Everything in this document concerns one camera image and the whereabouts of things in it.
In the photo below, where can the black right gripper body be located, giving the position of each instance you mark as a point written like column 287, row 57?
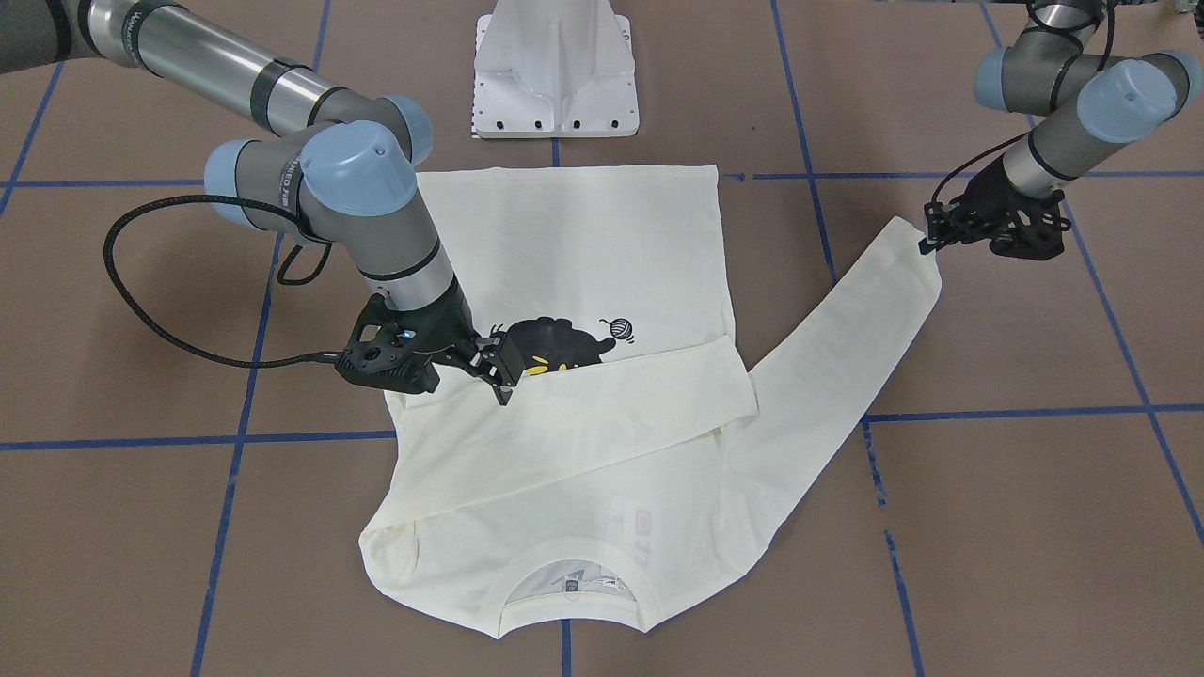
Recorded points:
column 446, row 326

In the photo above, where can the cream long-sleeve cat shirt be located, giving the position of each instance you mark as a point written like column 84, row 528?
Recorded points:
column 639, row 468

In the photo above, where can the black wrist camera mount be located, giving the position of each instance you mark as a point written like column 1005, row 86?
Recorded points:
column 1029, row 227
column 380, row 353

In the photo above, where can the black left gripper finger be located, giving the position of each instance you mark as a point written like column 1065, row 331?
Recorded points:
column 931, row 245
column 951, row 223

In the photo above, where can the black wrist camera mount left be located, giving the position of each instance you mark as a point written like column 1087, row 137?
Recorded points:
column 1029, row 227

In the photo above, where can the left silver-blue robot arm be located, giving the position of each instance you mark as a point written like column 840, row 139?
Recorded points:
column 1090, row 107

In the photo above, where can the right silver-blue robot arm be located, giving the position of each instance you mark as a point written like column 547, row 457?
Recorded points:
column 337, row 168

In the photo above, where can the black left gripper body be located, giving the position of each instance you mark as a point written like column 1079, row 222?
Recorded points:
column 984, row 195

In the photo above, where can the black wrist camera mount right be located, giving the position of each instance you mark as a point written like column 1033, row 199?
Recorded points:
column 380, row 353

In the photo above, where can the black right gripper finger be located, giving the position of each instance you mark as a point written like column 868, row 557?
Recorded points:
column 497, row 360
column 502, row 385

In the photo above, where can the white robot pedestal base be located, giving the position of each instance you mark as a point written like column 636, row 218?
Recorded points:
column 554, row 69

